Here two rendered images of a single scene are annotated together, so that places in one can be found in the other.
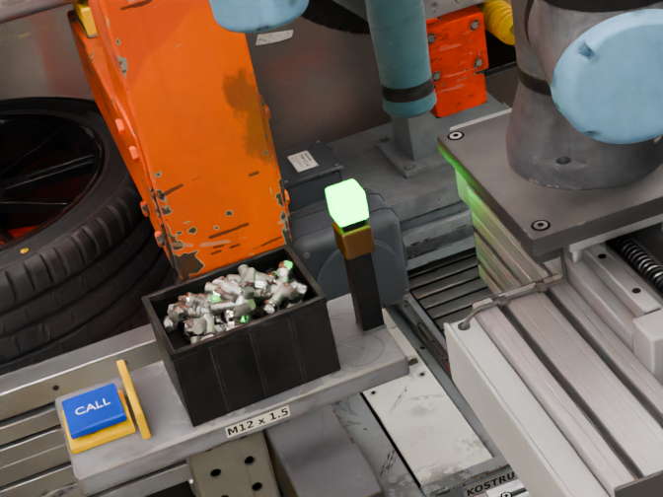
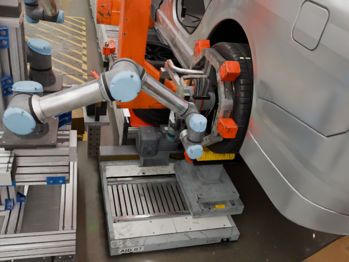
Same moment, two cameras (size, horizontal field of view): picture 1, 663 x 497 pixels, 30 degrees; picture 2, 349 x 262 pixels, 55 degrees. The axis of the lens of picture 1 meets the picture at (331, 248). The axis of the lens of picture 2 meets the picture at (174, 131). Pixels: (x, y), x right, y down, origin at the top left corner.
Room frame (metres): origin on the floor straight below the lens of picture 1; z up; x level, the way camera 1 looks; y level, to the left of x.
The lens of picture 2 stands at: (1.57, -2.01, 1.73)
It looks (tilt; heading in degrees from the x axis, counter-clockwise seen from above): 33 degrees down; 82
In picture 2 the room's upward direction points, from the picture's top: 11 degrees clockwise
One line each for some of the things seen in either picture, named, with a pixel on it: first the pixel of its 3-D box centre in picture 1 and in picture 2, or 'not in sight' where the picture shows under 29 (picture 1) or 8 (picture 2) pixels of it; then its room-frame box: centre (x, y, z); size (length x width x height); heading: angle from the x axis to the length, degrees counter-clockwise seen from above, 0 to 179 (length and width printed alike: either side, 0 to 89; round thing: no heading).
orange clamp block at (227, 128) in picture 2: not in sight; (226, 128); (2.03, -0.57, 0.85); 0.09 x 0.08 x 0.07; 103
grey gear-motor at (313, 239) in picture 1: (323, 249); (163, 147); (1.79, 0.01, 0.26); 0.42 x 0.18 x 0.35; 13
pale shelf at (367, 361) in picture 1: (230, 386); (95, 108); (1.25, 0.16, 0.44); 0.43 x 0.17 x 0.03; 103
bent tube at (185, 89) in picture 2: not in sight; (198, 77); (1.86, -0.39, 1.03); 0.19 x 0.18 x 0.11; 13
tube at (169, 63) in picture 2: not in sight; (187, 62); (1.81, -0.20, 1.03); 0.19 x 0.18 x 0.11; 13
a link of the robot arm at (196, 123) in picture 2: not in sight; (196, 126); (1.83, -0.76, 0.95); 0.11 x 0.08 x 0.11; 98
